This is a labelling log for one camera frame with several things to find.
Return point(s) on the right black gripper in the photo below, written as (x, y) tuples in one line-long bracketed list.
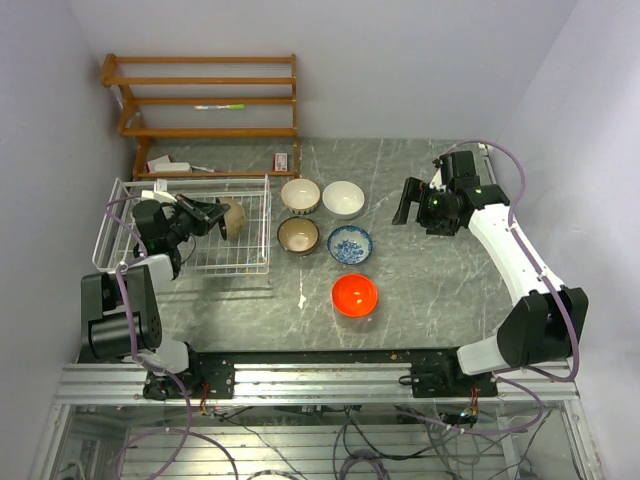
[(414, 190)]

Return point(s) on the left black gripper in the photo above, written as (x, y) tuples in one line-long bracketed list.
[(211, 213)]

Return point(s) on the black bowl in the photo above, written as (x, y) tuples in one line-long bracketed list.
[(234, 218)]

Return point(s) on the brown patterned bowl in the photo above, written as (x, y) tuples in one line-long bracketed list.
[(298, 236)]

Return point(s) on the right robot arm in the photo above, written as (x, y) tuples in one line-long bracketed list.
[(543, 329)]

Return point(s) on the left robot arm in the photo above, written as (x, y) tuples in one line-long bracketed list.
[(120, 318)]

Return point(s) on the wooden shelf rack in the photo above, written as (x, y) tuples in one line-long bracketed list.
[(158, 93)]

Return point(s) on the plain white bowl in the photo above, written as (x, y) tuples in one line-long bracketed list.
[(343, 199)]

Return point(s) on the white box under shelf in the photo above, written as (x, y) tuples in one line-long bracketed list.
[(165, 164)]

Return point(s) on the blue floral bowl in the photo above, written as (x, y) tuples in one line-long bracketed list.
[(350, 245)]

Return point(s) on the red white small box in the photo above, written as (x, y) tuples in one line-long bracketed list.
[(280, 162)]

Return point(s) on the cream bowl blue base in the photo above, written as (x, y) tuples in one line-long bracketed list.
[(301, 196)]

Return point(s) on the green white pen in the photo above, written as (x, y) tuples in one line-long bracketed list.
[(210, 107)]

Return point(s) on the orange bowl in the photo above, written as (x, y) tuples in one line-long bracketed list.
[(354, 295)]

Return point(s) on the white wire dish rack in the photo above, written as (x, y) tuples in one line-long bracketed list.
[(133, 228)]

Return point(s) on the aluminium mounting rail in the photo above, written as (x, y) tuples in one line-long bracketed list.
[(295, 384)]

